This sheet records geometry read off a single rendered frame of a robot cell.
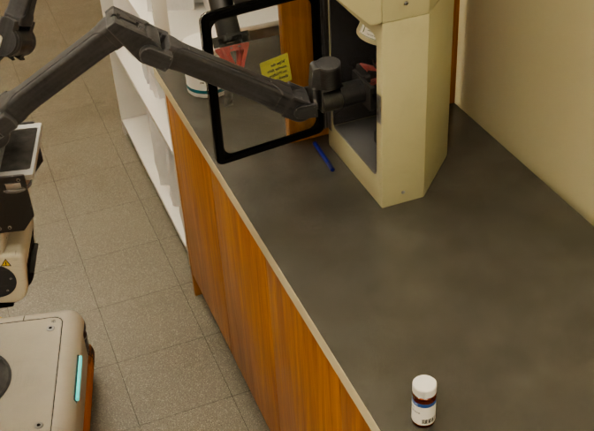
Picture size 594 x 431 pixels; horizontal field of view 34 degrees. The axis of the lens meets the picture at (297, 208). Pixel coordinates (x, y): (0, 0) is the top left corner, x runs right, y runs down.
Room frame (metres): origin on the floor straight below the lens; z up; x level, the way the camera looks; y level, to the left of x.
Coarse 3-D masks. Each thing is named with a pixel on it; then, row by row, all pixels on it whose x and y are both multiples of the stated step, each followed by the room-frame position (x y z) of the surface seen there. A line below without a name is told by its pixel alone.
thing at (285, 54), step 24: (216, 24) 2.03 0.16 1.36; (240, 24) 2.05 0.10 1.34; (264, 24) 2.08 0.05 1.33; (288, 24) 2.11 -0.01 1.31; (216, 48) 2.02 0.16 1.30; (240, 48) 2.05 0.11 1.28; (264, 48) 2.08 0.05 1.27; (288, 48) 2.10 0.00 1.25; (312, 48) 2.13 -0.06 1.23; (264, 72) 2.08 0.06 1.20; (288, 72) 2.10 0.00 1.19; (240, 96) 2.05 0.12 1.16; (240, 120) 2.04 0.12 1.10; (264, 120) 2.07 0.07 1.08; (288, 120) 2.10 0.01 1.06; (312, 120) 2.13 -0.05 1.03; (240, 144) 2.04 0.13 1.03
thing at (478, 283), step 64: (192, 128) 2.29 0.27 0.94; (448, 128) 2.21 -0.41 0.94; (256, 192) 1.96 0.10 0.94; (320, 192) 1.94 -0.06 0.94; (448, 192) 1.91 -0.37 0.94; (512, 192) 1.90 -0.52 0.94; (320, 256) 1.69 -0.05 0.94; (384, 256) 1.68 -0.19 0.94; (448, 256) 1.66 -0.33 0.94; (512, 256) 1.65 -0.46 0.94; (576, 256) 1.64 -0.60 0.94; (320, 320) 1.48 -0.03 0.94; (384, 320) 1.47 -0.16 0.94; (448, 320) 1.46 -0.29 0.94; (512, 320) 1.45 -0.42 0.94; (576, 320) 1.44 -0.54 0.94; (384, 384) 1.29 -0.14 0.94; (448, 384) 1.28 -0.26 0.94; (512, 384) 1.27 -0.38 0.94; (576, 384) 1.26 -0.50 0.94
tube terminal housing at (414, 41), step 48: (384, 0) 1.86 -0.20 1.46; (432, 0) 1.92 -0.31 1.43; (384, 48) 1.86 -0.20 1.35; (432, 48) 1.93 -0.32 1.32; (384, 96) 1.86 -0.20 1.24; (432, 96) 1.94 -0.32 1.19; (336, 144) 2.11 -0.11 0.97; (384, 144) 1.86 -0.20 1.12; (432, 144) 1.95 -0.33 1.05; (384, 192) 1.86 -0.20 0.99
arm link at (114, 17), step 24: (96, 24) 1.89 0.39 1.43; (120, 24) 1.85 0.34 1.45; (144, 24) 1.91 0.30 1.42; (72, 48) 1.86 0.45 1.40; (96, 48) 1.85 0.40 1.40; (48, 72) 1.84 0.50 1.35; (72, 72) 1.85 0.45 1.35; (0, 96) 1.87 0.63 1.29; (24, 96) 1.84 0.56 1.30; (48, 96) 1.84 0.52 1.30; (0, 120) 1.81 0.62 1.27; (0, 144) 1.81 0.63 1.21
